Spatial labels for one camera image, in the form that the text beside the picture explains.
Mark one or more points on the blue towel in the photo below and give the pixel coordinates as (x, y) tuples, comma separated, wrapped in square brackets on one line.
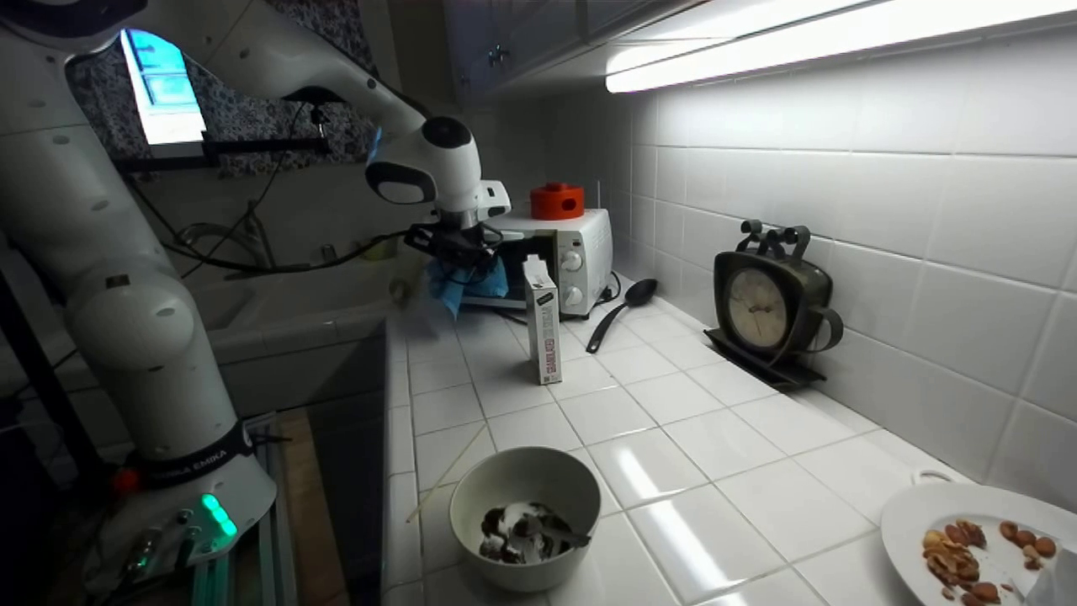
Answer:
[(456, 293)]

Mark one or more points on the black ladle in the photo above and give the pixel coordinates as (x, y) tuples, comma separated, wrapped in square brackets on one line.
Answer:
[(627, 304)]

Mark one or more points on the white bowl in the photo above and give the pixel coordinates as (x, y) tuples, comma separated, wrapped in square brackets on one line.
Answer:
[(508, 476)]

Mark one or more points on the dark food pieces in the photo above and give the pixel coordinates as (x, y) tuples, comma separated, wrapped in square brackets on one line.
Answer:
[(527, 534)]

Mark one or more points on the white plate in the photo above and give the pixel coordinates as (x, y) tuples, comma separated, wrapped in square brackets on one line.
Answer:
[(911, 541)]

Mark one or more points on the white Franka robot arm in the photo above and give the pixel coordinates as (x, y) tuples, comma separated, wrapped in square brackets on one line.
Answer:
[(121, 291)]

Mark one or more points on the bright monitor screen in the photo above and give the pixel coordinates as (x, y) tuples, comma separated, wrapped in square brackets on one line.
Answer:
[(162, 89)]

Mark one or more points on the under-cabinet light bar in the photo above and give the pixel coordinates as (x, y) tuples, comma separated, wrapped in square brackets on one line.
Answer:
[(809, 45)]

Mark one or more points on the white wall cabinet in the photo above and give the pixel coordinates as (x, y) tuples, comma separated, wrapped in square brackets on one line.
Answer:
[(527, 40)]

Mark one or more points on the white toaster oven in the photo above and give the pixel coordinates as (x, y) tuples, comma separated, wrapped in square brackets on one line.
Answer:
[(572, 256)]

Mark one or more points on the white milk carton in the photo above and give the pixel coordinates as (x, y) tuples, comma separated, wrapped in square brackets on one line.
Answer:
[(544, 332)]

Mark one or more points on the black retro clock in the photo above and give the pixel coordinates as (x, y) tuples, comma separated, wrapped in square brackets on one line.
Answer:
[(768, 304)]

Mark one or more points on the red lidded container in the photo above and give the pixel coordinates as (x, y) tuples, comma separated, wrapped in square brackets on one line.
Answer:
[(558, 205)]

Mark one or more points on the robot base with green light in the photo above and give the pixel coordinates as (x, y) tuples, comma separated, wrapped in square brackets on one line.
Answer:
[(168, 527)]

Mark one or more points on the brown nuts pile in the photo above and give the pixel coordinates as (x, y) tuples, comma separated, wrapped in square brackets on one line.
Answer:
[(955, 558)]

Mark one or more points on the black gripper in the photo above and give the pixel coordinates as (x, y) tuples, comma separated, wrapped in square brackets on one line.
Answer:
[(456, 238)]

